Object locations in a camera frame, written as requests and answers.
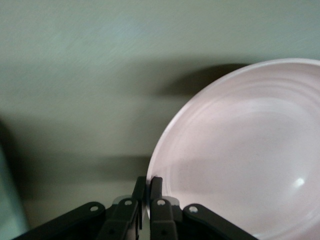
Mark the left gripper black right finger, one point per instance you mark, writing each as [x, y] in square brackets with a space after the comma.
[162, 222]

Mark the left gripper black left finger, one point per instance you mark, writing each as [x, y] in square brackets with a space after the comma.
[120, 220]

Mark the pink plate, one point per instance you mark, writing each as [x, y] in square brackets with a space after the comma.
[250, 150]

